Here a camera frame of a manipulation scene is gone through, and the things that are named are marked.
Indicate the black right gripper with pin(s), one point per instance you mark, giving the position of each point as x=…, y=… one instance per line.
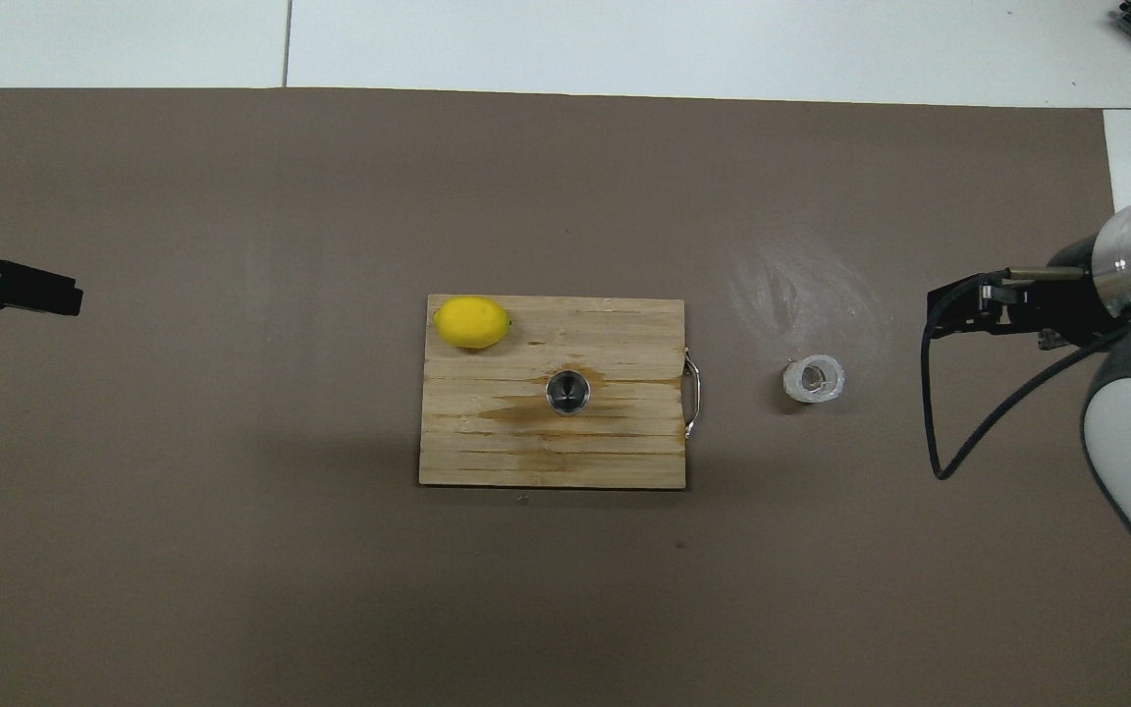
x=1076, y=295

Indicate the small clear glass cup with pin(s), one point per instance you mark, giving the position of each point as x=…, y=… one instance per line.
x=814, y=380

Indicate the steel double jigger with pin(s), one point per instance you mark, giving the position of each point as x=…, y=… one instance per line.
x=567, y=393

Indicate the brown table mat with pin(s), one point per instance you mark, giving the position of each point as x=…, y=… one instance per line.
x=330, y=196

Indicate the wooden cutting board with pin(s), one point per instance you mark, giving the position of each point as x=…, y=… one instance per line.
x=624, y=334

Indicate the yellow lemon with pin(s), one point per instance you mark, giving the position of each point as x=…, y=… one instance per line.
x=472, y=322

